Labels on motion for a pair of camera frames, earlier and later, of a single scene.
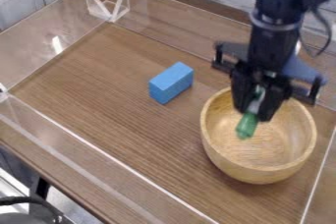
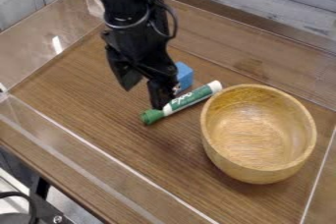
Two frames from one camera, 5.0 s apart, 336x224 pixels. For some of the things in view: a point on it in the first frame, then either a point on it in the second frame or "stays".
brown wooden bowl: (270, 156) stays
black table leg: (42, 188) stays
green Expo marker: (247, 124) → (210, 90)
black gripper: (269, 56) → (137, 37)
